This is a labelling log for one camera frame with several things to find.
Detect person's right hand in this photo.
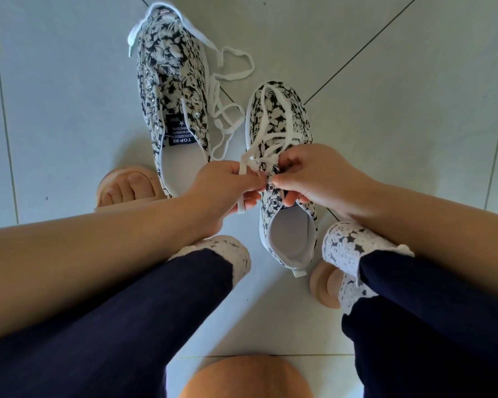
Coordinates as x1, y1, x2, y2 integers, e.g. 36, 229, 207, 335
271, 143, 382, 220

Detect person's left hand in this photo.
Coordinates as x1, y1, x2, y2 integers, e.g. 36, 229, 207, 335
182, 160, 268, 239

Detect bright white shoelace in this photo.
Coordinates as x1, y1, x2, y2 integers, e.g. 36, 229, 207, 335
127, 2, 256, 161
236, 85, 306, 215

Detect person's right forearm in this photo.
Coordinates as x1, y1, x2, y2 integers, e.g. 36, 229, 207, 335
355, 184, 498, 307

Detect person's left forearm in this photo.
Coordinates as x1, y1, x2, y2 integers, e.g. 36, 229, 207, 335
0, 194, 208, 344

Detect person's right leg navy trousers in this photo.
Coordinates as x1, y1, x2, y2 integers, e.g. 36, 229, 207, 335
321, 221, 498, 398

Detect person's leg navy trousers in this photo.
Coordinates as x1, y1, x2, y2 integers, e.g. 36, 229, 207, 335
0, 235, 252, 398
321, 221, 498, 398

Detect person's left leg navy trousers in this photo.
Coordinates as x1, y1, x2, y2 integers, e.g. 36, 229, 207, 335
0, 235, 252, 398

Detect pink slipper with white charms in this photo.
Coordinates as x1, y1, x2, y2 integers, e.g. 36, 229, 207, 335
94, 165, 167, 213

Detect pink slipper with green charm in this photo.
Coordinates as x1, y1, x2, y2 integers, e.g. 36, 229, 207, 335
309, 260, 345, 310

